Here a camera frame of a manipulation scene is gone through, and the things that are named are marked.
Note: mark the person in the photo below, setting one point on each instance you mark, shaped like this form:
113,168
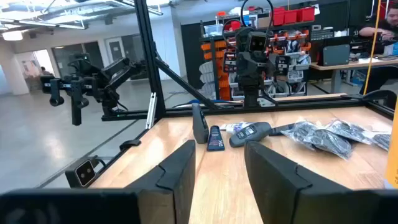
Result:
381,26
45,71

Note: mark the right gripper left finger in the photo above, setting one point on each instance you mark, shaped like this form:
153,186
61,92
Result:
177,174

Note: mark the silver metal bracket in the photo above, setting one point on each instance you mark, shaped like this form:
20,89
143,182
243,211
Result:
151,110

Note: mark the white toothpaste tube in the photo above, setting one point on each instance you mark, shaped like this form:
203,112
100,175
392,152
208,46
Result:
228,128
242,125

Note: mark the red storage bin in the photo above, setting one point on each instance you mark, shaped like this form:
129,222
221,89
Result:
306,14
290,16
278,16

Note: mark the dark grey travel razor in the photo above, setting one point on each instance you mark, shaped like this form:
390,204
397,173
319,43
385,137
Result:
248,134
200,127

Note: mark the black table-level camera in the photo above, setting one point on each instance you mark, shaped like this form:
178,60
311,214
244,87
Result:
84,172

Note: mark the clear plastic tub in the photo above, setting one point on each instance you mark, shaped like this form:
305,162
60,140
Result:
213,29

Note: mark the wooden desk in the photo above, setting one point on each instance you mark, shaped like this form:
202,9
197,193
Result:
342,65

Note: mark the dark blue printed tube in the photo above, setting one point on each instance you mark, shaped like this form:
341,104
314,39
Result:
215,140

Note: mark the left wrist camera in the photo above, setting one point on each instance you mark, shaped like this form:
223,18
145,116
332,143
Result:
257,43

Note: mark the clear bag with black pad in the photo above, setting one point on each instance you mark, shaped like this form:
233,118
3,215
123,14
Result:
323,141
382,141
348,130

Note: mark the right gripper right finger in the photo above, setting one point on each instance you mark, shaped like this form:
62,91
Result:
270,180

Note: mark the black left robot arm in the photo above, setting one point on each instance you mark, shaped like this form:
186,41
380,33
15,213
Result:
251,93

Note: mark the black metal table frame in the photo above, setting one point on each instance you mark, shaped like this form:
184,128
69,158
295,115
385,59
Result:
148,46

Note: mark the shelf rack with orange bins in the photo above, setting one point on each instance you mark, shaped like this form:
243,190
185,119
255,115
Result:
214,62

